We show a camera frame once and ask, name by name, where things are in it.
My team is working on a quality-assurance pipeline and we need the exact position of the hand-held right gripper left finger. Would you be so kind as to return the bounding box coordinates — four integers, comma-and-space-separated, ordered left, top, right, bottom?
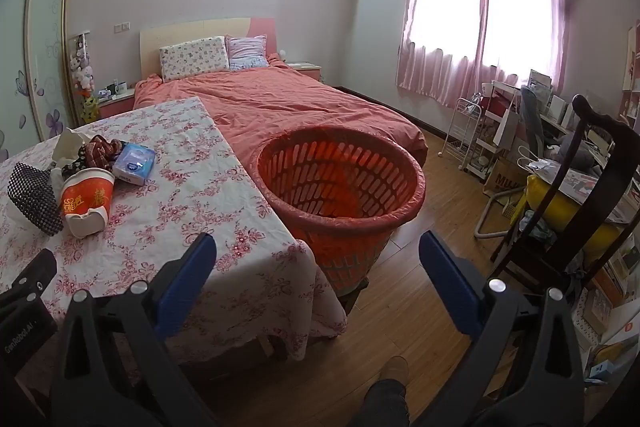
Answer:
50, 232, 218, 427

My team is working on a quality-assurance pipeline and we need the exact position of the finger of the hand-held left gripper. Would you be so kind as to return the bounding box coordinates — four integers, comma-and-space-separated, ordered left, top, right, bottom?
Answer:
0, 249, 58, 308

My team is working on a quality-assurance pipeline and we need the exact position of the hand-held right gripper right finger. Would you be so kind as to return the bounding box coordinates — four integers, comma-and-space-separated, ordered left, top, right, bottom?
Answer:
419, 231, 586, 427

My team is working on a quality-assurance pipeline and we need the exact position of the black beaded pouch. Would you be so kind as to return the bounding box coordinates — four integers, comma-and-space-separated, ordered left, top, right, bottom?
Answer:
7, 162, 65, 236

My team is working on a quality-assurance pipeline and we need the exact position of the red paper cup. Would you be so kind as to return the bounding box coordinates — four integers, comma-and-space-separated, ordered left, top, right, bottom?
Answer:
60, 167, 117, 239

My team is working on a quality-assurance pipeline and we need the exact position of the orange plastic laundry basket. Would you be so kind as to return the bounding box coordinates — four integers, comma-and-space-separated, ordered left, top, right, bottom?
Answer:
255, 125, 427, 298

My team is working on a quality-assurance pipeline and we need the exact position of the blue tissue packet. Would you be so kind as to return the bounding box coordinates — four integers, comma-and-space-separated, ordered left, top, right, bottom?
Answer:
111, 143, 156, 186

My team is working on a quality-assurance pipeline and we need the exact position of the dark red patterned cloth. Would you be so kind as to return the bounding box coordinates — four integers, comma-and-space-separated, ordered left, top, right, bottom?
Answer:
60, 134, 128, 175

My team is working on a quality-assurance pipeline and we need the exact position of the floral pink tablecloth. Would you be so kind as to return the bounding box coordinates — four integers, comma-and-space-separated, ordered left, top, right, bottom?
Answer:
0, 96, 348, 373

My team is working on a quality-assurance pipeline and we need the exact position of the tan shoe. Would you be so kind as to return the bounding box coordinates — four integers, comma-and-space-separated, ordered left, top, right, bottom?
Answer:
377, 356, 410, 390

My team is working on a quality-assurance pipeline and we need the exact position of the brown cardboard box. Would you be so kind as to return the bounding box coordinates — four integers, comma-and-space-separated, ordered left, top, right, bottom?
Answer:
482, 157, 526, 208

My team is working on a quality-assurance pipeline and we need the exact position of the yellow bag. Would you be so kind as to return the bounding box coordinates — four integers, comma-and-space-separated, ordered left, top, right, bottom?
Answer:
520, 174, 631, 253

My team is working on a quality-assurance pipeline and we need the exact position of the person's leg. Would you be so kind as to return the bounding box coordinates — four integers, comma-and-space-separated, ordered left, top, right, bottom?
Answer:
357, 379, 411, 427

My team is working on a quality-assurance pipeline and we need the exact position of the white paper shopping bag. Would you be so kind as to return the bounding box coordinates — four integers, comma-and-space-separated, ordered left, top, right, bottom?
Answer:
492, 109, 521, 148

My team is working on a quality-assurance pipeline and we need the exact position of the green yellow plush toy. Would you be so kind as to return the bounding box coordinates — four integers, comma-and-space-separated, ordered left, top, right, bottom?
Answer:
80, 94, 101, 124

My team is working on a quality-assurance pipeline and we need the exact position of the dark wooden chair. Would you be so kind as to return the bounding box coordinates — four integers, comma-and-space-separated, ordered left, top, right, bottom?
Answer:
492, 94, 640, 293

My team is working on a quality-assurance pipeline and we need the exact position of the grey office chair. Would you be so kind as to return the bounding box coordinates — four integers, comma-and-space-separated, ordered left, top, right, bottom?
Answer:
520, 86, 551, 158

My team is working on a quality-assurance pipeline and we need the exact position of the pink nightstand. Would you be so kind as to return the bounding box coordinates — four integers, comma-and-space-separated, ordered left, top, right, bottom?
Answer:
97, 88, 137, 118

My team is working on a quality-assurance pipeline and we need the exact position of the pink curtain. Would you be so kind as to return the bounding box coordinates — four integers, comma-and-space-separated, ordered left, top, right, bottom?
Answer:
396, 0, 488, 98
477, 0, 581, 102

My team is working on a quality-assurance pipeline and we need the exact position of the bed with orange duvet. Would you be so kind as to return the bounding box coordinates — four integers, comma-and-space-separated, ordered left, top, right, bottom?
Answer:
133, 56, 430, 172

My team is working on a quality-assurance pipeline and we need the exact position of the plush toy display tube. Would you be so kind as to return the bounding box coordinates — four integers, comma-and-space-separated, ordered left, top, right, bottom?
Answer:
70, 34, 98, 98

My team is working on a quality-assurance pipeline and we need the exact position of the floral print pillow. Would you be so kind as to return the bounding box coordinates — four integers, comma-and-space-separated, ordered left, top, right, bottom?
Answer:
159, 36, 231, 82

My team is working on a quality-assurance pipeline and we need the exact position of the pink striped pillow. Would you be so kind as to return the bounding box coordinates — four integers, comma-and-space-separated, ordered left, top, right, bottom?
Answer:
225, 34, 271, 72

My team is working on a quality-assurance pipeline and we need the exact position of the pale wooden nightstand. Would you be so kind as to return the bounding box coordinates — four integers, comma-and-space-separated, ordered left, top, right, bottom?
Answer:
286, 61, 322, 82

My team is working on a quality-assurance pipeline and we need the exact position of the flower print sliding wardrobe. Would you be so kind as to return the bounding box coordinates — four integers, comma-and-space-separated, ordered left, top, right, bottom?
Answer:
0, 0, 76, 158

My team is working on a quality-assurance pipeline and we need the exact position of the wooden bed headboard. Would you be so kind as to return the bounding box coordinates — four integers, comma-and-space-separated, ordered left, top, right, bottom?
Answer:
139, 17, 277, 80

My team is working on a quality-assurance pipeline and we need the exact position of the white wire rack cart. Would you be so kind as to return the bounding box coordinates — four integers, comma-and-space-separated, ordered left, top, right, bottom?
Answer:
440, 94, 493, 180

